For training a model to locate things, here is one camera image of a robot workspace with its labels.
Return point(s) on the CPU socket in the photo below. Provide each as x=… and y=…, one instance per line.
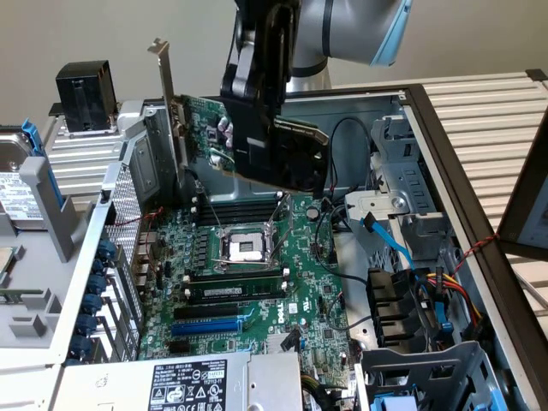
x=244, y=248

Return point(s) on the black CPU cooler block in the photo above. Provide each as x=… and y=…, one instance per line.
x=85, y=94

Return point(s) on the silver power supply with label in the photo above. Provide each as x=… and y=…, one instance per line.
x=274, y=381

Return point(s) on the square CPU chip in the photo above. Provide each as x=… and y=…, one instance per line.
x=8, y=263

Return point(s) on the thin metal locking lever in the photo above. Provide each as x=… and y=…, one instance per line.
x=240, y=260
x=212, y=212

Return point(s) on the silver chipset heatsink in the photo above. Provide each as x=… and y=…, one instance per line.
x=276, y=342

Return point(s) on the black table end cap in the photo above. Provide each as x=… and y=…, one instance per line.
x=537, y=75

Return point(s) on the green RAM stick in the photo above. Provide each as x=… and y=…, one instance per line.
x=21, y=295

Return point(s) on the green graphics card black fan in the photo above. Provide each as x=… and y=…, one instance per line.
x=282, y=158

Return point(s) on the long black expansion slot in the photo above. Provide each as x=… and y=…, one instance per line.
x=205, y=312

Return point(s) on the metal rear port block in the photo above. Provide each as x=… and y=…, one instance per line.
x=144, y=257

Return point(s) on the dark framed panel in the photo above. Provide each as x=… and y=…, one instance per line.
x=522, y=214

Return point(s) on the grey perforated disk bay cage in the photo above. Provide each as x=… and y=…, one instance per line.
x=428, y=368

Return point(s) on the grey plastic parts rack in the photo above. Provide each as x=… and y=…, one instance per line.
x=34, y=325

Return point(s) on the silver metal disk bay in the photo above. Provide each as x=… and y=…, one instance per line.
x=406, y=171

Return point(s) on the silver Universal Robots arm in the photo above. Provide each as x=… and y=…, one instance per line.
x=342, y=25

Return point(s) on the black RAM slot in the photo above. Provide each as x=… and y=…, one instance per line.
x=240, y=206
x=235, y=276
x=240, y=217

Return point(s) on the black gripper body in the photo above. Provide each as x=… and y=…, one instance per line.
x=265, y=6

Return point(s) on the short black expansion slot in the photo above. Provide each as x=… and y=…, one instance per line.
x=179, y=347

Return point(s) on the silver hard disk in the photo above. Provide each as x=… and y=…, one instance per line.
x=17, y=192

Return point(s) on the blue expansion slot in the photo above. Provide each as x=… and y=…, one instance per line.
x=205, y=329

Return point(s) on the green Dell motherboard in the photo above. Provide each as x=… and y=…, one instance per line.
x=299, y=274

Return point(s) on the round coin battery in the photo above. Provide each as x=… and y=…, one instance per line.
x=313, y=212

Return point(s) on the black plastic fan shroud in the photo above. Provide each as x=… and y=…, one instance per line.
x=389, y=295

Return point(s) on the open grey PC case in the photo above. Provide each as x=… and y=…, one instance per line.
x=299, y=107

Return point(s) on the blue card retention knob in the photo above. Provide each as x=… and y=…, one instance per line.
x=80, y=347
x=97, y=284
x=92, y=304
x=108, y=250
x=87, y=325
x=98, y=266

